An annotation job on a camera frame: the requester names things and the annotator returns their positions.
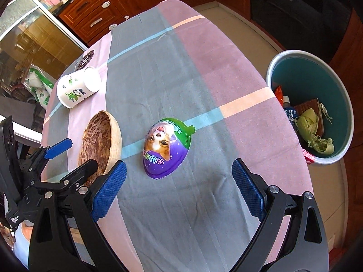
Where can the blue round trash bin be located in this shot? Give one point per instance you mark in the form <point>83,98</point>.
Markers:
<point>312,73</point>

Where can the glass sliding door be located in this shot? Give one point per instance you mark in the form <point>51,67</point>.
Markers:
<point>42,42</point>

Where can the pink and grey plaid tablecloth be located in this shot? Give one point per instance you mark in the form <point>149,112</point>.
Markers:
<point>175,76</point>

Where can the black built-in oven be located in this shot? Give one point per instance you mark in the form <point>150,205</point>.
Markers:
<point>297,11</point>

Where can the brown box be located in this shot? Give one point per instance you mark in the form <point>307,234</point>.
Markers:
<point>306,106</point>

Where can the orange red packet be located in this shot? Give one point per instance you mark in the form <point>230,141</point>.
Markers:
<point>278,93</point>

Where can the red wrapper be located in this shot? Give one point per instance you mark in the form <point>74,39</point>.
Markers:
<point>308,157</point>

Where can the green corn husk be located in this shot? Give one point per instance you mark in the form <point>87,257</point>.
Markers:
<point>307,121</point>

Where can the person's left forearm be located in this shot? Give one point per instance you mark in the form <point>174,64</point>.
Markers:
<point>21,246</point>

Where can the brown coconut shell half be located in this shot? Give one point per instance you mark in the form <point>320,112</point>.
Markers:
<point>99,138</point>

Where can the wooden sink cabinet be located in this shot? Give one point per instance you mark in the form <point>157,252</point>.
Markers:
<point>351,48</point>

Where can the purple egg-shaped dog print package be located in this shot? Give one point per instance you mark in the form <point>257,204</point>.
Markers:
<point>167,153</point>

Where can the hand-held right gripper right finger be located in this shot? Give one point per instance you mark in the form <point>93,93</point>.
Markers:
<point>249,187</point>

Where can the green and white plastic bag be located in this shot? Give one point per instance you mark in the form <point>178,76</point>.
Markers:
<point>39,87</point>

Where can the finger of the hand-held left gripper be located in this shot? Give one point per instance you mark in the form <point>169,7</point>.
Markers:
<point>82,172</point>
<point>58,148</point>

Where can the white cup with green print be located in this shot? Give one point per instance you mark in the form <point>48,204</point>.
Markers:
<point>73,90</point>

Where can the white bottle with blue label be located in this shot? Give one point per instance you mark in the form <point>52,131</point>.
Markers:
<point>289,110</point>

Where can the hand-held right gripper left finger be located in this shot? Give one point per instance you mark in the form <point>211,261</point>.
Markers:
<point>110,189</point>

